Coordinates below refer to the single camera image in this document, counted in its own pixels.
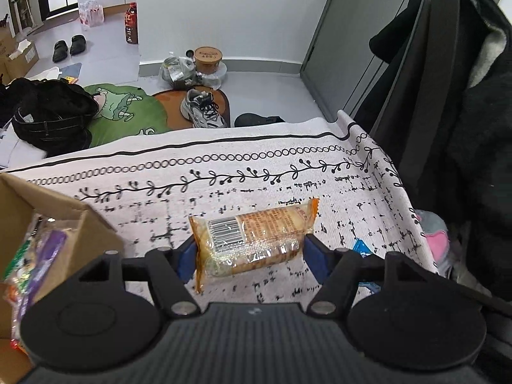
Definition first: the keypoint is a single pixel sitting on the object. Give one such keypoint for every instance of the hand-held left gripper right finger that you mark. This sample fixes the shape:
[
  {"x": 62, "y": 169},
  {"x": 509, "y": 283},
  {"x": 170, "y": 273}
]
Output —
[{"x": 316, "y": 258}]

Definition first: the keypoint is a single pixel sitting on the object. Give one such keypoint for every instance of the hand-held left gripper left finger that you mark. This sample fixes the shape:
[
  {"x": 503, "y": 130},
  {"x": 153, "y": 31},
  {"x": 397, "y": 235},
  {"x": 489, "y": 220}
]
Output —
[{"x": 186, "y": 260}]

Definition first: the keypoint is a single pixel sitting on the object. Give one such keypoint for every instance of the blue snack packet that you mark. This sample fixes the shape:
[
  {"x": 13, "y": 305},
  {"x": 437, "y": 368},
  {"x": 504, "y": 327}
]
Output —
[{"x": 362, "y": 248}]

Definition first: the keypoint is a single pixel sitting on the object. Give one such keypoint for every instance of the orange cracker packet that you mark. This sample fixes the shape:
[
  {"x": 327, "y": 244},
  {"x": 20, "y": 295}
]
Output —
[{"x": 256, "y": 236}]

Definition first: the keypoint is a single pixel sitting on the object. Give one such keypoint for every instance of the brown cardboard box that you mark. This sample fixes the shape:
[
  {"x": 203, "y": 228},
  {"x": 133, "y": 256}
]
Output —
[{"x": 92, "y": 232}]

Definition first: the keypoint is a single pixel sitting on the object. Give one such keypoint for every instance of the purple snack packet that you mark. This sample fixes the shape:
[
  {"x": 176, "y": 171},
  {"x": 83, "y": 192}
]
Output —
[{"x": 46, "y": 260}]

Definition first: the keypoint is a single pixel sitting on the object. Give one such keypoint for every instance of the green and brown snack packet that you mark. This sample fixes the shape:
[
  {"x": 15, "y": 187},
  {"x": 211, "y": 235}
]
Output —
[{"x": 24, "y": 256}]

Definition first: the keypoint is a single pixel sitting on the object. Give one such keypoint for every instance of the printed white blanket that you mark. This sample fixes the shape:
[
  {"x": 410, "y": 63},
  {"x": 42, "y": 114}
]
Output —
[{"x": 240, "y": 168}]

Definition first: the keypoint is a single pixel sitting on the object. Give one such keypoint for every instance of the pink plush item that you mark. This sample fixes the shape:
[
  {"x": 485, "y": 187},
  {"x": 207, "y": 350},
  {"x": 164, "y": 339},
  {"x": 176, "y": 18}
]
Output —
[{"x": 434, "y": 244}]

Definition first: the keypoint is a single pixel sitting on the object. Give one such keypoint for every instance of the black shoe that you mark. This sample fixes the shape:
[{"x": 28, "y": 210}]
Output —
[{"x": 258, "y": 120}]

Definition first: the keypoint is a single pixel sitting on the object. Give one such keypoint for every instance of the grey sneaker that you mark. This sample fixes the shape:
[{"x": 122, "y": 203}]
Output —
[{"x": 202, "y": 108}]

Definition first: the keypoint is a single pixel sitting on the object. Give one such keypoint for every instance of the brown round floor mat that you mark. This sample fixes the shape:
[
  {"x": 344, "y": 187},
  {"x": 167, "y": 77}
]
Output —
[{"x": 170, "y": 104}]

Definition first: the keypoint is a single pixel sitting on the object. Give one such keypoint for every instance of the green frog floor mat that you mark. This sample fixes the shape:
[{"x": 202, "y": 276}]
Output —
[{"x": 128, "y": 112}]

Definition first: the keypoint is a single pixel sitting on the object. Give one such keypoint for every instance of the clear plastic container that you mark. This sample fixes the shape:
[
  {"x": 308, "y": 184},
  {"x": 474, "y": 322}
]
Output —
[{"x": 216, "y": 80}]

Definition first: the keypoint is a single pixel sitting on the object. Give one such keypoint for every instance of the clear plastic trash bag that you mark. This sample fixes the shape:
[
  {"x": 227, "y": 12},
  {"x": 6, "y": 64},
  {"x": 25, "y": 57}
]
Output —
[{"x": 176, "y": 72}]

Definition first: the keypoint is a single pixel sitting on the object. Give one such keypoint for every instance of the black coat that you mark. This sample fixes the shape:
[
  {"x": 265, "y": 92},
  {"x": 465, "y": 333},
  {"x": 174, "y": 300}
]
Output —
[{"x": 480, "y": 148}]

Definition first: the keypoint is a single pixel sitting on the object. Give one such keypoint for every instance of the white garment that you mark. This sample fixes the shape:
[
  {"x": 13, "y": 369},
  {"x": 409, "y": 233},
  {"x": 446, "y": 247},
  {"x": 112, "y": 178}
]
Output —
[{"x": 20, "y": 150}]

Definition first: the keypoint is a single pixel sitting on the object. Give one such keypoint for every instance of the black pants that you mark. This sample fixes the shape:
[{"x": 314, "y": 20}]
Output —
[{"x": 52, "y": 112}]

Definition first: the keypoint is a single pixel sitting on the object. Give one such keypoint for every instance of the brown instant noodle cup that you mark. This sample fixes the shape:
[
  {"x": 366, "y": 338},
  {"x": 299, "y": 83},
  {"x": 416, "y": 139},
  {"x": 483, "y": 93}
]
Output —
[{"x": 208, "y": 59}]

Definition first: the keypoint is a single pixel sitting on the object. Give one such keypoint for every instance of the black chair backrest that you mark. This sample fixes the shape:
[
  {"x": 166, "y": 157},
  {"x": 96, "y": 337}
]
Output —
[{"x": 424, "y": 68}]

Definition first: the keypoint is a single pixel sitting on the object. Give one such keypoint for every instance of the small blue floor mat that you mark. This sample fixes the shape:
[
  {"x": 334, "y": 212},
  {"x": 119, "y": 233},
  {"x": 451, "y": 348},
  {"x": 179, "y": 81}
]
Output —
[{"x": 71, "y": 72}]

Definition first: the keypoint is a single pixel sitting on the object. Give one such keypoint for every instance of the grey metal cabinet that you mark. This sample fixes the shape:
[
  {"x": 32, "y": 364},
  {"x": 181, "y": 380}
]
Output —
[{"x": 352, "y": 40}]

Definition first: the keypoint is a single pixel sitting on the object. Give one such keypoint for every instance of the black slipper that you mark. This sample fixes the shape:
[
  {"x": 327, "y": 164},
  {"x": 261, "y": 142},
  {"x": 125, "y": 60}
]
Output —
[
  {"x": 78, "y": 44},
  {"x": 60, "y": 52}
]

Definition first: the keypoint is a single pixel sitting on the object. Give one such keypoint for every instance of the red oil jug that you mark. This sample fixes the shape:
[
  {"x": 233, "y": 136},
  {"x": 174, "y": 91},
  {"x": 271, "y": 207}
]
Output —
[{"x": 131, "y": 24}]

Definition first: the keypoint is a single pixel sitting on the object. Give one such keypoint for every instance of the open cardboard box with paper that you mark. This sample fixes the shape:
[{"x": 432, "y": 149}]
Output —
[{"x": 20, "y": 62}]

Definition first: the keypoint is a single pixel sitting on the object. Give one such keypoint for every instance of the pack of water bottles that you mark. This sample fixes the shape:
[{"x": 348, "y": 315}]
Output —
[{"x": 91, "y": 12}]

